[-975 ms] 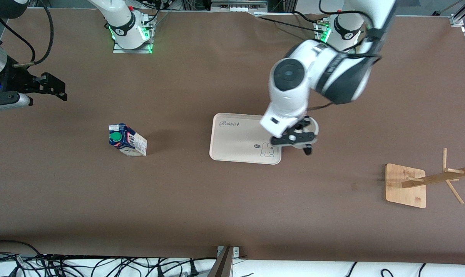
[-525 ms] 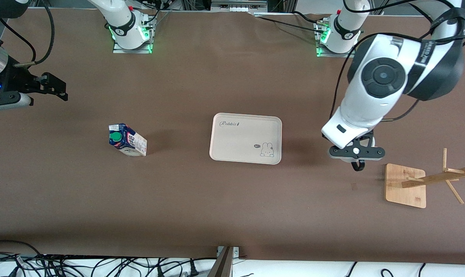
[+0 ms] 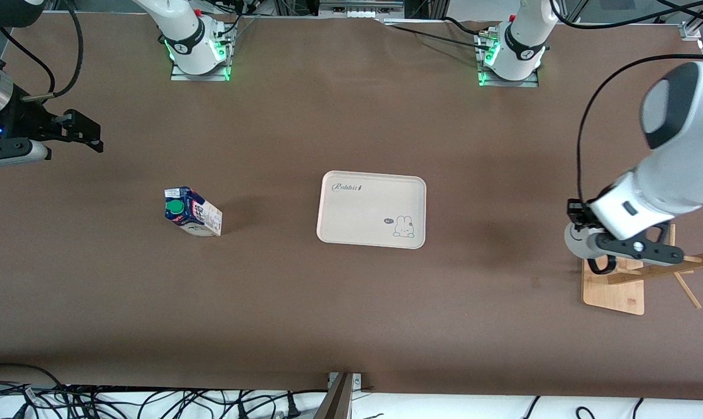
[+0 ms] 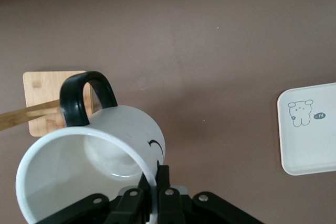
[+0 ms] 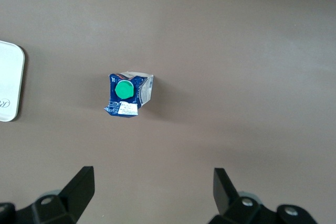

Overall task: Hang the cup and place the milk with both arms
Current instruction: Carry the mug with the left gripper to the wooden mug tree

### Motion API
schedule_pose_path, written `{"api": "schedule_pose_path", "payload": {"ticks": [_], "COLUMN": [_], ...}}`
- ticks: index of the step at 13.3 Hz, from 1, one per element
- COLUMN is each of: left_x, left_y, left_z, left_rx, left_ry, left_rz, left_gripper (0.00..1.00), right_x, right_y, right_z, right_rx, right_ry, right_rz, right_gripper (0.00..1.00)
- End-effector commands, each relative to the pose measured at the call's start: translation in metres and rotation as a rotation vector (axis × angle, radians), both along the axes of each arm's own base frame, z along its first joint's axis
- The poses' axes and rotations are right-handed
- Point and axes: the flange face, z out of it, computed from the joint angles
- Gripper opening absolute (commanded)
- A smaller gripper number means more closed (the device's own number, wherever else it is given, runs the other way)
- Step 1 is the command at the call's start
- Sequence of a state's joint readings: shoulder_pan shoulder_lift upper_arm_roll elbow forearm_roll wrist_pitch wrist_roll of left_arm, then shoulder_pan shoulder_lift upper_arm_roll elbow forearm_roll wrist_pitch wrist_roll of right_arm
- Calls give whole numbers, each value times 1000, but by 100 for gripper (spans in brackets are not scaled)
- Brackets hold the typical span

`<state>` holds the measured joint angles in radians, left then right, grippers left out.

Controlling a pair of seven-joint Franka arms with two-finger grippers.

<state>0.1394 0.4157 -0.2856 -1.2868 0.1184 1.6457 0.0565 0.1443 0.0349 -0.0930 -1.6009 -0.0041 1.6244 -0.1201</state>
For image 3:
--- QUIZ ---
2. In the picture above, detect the metal mount post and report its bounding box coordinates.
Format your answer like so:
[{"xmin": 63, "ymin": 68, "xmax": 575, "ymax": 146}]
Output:
[{"xmin": 314, "ymin": 371, "xmax": 364, "ymax": 419}]

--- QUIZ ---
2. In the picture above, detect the white cup black handle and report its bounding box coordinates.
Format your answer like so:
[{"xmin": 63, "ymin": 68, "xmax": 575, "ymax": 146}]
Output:
[{"xmin": 564, "ymin": 224, "xmax": 618, "ymax": 276}]

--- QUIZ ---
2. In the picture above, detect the short black table cable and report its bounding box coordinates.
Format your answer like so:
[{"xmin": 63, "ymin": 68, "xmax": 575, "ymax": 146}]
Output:
[{"xmin": 442, "ymin": 16, "xmax": 495, "ymax": 38}]

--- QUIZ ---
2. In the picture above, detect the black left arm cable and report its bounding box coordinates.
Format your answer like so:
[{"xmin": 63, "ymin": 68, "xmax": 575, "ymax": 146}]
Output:
[{"xmin": 577, "ymin": 54, "xmax": 703, "ymax": 203}]

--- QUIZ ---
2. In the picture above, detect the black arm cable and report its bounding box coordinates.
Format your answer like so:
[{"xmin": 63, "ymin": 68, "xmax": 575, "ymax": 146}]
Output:
[
  {"xmin": 0, "ymin": 0, "xmax": 86, "ymax": 102},
  {"xmin": 577, "ymin": 54, "xmax": 703, "ymax": 203}
]

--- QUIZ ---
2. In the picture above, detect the blue white milk carton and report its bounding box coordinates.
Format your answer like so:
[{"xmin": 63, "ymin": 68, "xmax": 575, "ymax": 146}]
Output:
[{"xmin": 164, "ymin": 186, "xmax": 223, "ymax": 237}]

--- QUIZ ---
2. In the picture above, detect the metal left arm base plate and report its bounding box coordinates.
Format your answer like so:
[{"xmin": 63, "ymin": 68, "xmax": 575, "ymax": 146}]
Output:
[{"xmin": 477, "ymin": 29, "xmax": 540, "ymax": 88}]

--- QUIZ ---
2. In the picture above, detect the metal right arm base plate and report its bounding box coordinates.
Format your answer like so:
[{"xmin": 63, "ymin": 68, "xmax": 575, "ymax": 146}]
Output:
[{"xmin": 171, "ymin": 23, "xmax": 236, "ymax": 82}]

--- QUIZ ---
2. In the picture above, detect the white power strip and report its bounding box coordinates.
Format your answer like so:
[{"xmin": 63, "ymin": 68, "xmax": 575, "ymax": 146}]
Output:
[{"xmin": 328, "ymin": 5, "xmax": 387, "ymax": 17}]

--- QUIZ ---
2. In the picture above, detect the cream rabbit print tray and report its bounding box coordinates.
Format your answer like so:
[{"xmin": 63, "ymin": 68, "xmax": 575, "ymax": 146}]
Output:
[{"xmin": 317, "ymin": 171, "xmax": 427, "ymax": 250}]

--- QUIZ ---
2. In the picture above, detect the long black table cable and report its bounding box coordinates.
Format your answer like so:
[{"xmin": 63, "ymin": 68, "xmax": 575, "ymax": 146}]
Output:
[{"xmin": 381, "ymin": 20, "xmax": 498, "ymax": 53}]

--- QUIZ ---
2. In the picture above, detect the wooden mug rack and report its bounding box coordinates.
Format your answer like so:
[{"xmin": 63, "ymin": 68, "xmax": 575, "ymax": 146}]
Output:
[{"xmin": 581, "ymin": 224, "xmax": 703, "ymax": 315}]

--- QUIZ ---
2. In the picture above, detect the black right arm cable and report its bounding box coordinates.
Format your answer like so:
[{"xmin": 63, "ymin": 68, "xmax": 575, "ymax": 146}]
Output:
[{"xmin": 0, "ymin": 0, "xmax": 86, "ymax": 102}]

